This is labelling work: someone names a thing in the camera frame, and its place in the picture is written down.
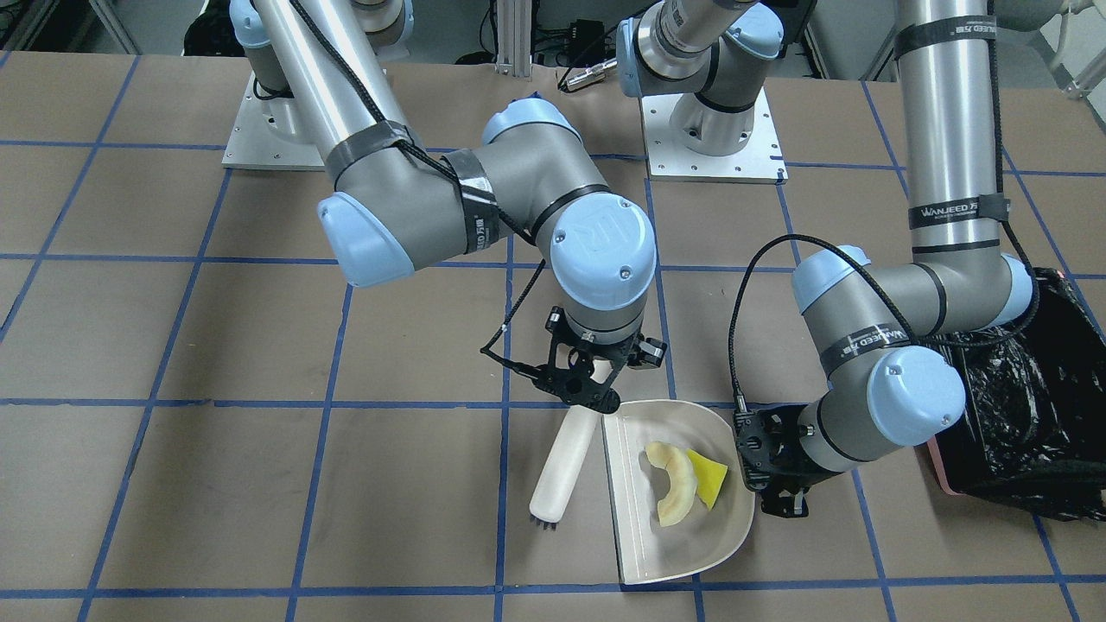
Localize white plastic dustpan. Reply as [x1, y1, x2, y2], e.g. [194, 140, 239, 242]
[603, 400, 754, 584]

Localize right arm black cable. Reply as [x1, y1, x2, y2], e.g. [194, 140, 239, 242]
[289, 0, 606, 407]

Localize aluminium frame post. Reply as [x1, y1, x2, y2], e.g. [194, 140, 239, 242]
[494, 0, 534, 81]

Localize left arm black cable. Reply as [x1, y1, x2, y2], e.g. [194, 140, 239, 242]
[728, 0, 1042, 416]

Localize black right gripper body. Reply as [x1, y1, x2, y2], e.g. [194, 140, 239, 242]
[534, 307, 668, 414]

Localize bin with black bag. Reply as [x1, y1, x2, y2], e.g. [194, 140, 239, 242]
[929, 268, 1105, 521]

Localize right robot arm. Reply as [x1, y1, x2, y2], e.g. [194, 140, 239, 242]
[230, 1, 667, 414]

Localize black power box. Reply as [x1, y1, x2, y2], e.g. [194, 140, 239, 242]
[566, 19, 605, 60]

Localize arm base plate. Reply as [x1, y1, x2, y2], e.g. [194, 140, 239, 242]
[222, 75, 324, 172]
[640, 90, 789, 185]

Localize white brush black bristles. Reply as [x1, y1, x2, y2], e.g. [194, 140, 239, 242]
[529, 405, 601, 529]

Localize curved croissant bread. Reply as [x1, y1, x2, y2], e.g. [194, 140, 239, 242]
[645, 440, 696, 527]

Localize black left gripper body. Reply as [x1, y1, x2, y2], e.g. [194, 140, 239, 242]
[734, 404, 835, 495]

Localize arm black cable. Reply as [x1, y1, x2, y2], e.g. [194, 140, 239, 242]
[728, 0, 1042, 416]
[289, 0, 606, 407]

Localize yellow green sponge piece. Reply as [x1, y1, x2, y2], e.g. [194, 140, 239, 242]
[686, 449, 729, 511]

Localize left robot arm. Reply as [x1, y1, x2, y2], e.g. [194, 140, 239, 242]
[727, 1, 1039, 518]

